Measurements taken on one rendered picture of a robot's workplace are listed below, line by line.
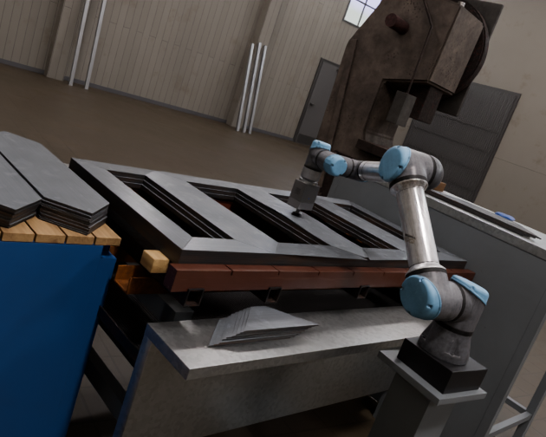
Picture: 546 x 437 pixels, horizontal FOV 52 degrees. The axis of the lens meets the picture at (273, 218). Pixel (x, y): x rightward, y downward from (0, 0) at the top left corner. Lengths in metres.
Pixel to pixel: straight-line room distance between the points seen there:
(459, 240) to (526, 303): 0.40
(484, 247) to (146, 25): 10.16
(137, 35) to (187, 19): 1.14
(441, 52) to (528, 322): 4.08
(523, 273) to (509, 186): 10.37
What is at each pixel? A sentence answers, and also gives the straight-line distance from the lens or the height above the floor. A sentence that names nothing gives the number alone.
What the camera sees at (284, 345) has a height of 0.68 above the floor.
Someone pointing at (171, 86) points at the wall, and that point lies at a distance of 12.46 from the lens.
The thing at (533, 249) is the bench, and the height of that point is 1.03.
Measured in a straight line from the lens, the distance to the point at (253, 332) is 1.49.
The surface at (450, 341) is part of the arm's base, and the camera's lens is 1.71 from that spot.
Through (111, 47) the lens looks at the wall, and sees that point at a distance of 11.89.
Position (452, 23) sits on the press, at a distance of 6.28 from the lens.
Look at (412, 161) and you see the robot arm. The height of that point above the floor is 1.24.
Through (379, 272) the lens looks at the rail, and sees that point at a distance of 2.03.
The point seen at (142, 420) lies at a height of 0.41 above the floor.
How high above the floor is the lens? 1.34
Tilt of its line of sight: 13 degrees down
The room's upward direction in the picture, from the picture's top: 19 degrees clockwise
